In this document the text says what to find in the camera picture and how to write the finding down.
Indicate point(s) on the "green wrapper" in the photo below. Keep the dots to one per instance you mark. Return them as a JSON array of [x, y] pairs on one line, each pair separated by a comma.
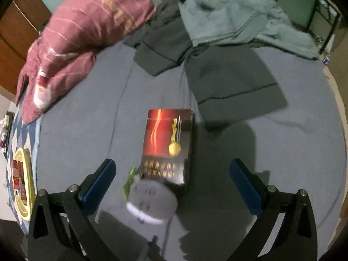
[[130, 180]]

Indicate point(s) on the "grey green hoodie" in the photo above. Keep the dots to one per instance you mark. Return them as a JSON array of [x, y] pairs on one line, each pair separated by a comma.
[[231, 13]]

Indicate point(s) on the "dark grey garment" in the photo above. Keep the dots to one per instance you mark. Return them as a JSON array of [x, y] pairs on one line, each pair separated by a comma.
[[231, 87]]

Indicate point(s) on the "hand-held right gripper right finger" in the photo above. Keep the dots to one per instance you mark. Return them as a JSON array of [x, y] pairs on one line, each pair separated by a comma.
[[246, 191]]

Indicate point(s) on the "wooden desk with black legs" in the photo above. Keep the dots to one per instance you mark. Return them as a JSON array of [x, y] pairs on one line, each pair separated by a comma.
[[323, 13]]

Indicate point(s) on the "black red cigarette pack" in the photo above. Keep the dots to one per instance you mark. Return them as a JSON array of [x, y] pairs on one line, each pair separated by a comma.
[[167, 141]]

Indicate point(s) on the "yellow plastic basin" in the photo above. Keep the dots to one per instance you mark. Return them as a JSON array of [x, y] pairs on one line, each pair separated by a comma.
[[27, 209]]

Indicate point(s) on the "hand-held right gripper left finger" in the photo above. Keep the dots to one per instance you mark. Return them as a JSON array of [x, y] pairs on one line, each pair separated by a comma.
[[99, 186]]

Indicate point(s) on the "small blue white object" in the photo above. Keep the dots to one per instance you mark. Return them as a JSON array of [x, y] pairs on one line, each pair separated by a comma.
[[326, 60]]

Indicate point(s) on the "pink checked quilt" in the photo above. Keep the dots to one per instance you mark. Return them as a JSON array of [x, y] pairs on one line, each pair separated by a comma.
[[81, 32]]

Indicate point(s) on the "grey bed sheet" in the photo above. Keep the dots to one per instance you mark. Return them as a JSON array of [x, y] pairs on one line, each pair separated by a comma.
[[108, 100]]

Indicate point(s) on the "white red cigarette pack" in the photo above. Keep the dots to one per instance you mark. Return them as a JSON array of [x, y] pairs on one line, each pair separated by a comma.
[[23, 194]]

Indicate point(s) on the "wooden wardrobe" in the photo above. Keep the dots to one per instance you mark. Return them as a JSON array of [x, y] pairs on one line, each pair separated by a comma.
[[19, 32]]

